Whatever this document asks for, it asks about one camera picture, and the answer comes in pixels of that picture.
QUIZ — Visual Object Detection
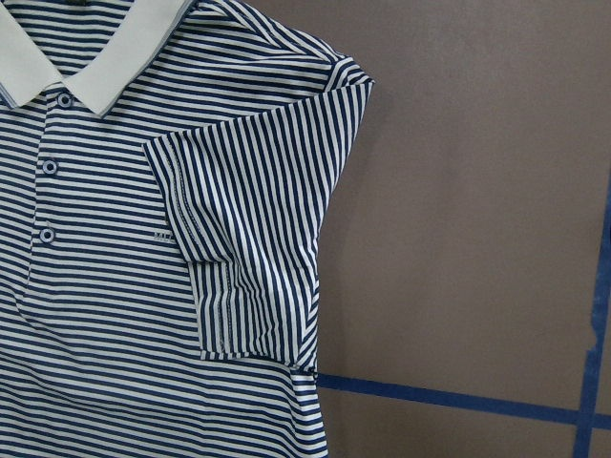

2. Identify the navy white striped polo shirt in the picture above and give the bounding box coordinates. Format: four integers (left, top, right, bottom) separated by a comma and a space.
1, 1, 374, 457

